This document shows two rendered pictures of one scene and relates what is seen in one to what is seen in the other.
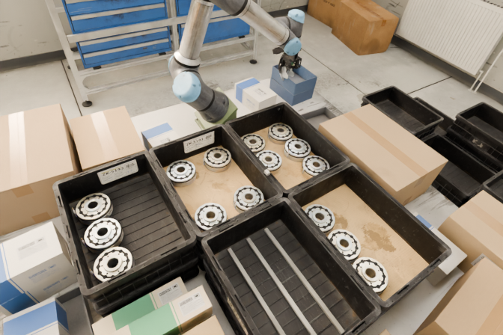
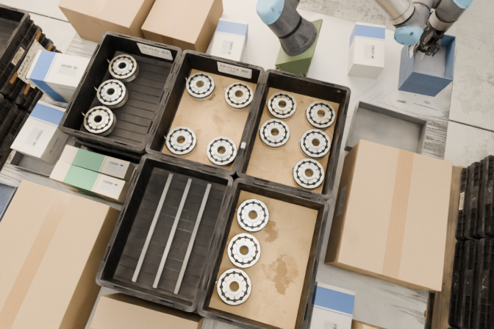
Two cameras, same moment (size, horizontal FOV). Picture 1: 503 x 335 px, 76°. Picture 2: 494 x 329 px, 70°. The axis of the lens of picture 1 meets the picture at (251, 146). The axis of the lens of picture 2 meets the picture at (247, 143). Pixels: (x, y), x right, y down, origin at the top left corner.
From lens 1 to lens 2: 0.65 m
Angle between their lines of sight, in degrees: 36
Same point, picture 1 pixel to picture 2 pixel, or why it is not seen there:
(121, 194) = (150, 70)
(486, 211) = not seen: outside the picture
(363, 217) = (292, 249)
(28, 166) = (107, 1)
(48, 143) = not seen: outside the picture
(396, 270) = (262, 305)
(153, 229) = (144, 114)
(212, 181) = (217, 111)
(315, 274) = (205, 246)
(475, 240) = not seen: outside the picture
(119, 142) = (184, 22)
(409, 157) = (401, 249)
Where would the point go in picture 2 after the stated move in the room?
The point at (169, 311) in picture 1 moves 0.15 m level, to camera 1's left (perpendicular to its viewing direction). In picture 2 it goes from (95, 178) to (72, 144)
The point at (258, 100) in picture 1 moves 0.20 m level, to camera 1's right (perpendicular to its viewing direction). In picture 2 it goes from (355, 60) to (392, 96)
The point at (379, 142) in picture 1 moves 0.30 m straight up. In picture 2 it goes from (393, 208) to (445, 187)
